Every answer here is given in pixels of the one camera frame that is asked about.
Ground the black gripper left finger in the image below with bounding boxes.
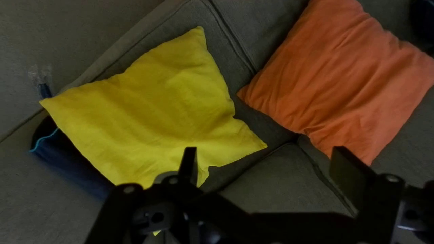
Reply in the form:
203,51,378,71
176,146,199,187

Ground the orange pillow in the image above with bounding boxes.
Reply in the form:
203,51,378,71
236,0,434,166

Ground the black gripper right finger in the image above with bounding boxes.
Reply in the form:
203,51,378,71
328,145,377,212

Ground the yellow pillow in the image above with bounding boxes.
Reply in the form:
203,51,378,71
39,25,268,189

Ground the grey fabric couch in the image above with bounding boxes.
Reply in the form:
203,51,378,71
0,0,434,244

